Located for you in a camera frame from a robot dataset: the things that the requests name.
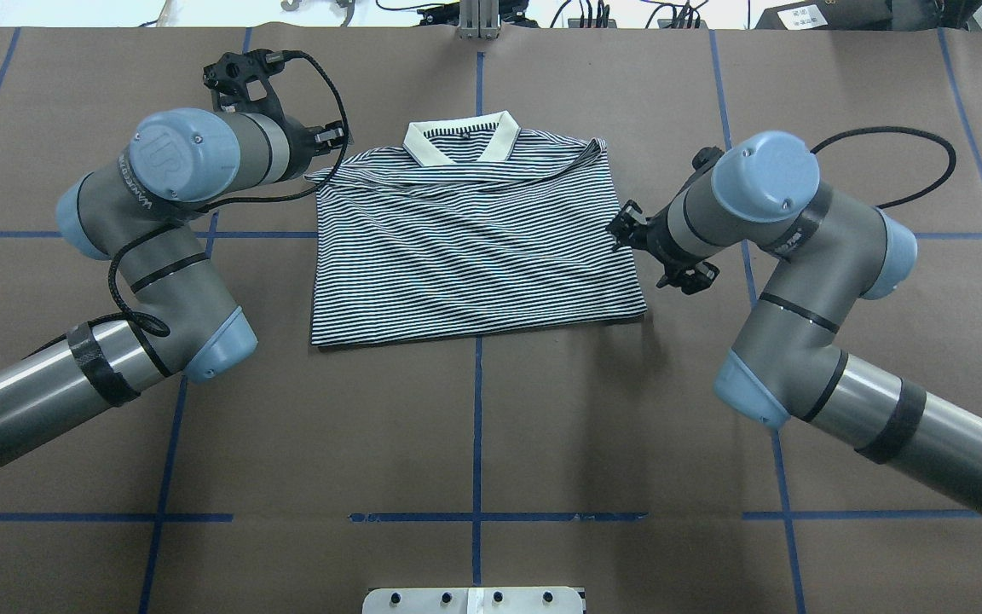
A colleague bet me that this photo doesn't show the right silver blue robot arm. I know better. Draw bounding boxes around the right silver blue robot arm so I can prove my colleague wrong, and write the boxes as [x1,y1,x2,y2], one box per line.
[607,130,982,516]

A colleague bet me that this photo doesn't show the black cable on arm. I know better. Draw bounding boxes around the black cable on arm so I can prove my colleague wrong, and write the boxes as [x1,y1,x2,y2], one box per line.
[811,126,958,211]
[26,49,351,359]

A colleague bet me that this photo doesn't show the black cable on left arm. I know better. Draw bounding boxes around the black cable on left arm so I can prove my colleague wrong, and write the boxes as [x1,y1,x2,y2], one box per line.
[26,49,351,359]

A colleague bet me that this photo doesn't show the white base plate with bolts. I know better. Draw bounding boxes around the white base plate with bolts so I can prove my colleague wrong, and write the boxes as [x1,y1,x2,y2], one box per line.
[361,586,587,613]

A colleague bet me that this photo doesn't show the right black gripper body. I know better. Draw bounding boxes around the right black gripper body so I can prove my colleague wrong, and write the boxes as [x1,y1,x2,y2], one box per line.
[627,200,681,265]

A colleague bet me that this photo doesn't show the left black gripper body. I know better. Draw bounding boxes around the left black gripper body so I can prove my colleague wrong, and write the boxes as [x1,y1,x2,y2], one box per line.
[285,119,325,176]

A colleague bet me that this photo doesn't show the blue white striped polo shirt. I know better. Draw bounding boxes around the blue white striped polo shirt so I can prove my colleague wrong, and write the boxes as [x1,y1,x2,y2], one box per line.
[307,112,647,347]

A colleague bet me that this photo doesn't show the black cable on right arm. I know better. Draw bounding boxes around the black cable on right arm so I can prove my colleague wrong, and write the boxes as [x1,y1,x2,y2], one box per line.
[811,126,958,211]

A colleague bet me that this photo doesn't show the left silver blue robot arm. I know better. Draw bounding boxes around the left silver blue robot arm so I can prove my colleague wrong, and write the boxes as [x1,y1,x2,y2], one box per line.
[0,108,350,467]

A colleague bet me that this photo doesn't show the aluminium frame post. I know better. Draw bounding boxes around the aluminium frame post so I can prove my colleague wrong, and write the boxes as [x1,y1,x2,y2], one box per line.
[456,0,501,40]

